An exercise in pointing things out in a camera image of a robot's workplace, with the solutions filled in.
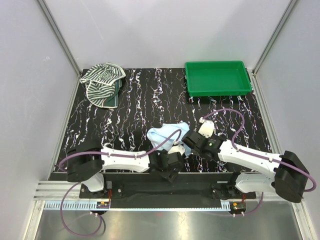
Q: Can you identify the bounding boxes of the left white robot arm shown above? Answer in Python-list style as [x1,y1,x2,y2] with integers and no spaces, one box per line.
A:
[66,144,186,198]

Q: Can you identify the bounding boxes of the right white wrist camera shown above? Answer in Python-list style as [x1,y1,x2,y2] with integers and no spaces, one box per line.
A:
[198,117,215,138]

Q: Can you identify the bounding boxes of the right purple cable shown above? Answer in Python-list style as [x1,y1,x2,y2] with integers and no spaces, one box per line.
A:
[199,108,317,217]

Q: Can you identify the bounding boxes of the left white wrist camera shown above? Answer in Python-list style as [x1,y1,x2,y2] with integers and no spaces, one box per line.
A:
[167,144,186,156]

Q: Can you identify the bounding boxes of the green plastic tray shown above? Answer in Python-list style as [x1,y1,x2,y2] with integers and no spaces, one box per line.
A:
[185,60,252,97]

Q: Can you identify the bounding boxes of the black marble pattern mat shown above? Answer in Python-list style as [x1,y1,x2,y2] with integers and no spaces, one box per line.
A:
[57,68,272,161]

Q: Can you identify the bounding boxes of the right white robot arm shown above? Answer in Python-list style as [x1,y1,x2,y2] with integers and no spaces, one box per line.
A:
[182,130,310,203]

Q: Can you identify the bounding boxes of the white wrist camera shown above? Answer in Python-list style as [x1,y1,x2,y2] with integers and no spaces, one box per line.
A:
[167,144,186,156]
[198,117,215,138]

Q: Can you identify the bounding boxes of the green white striped towel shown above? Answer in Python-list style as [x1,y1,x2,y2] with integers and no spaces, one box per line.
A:
[79,62,126,109]

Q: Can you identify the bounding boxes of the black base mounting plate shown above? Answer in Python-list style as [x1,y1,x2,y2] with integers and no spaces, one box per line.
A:
[79,172,256,200]

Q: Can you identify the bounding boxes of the light blue towel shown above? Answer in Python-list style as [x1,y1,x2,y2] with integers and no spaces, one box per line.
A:
[146,122,190,151]

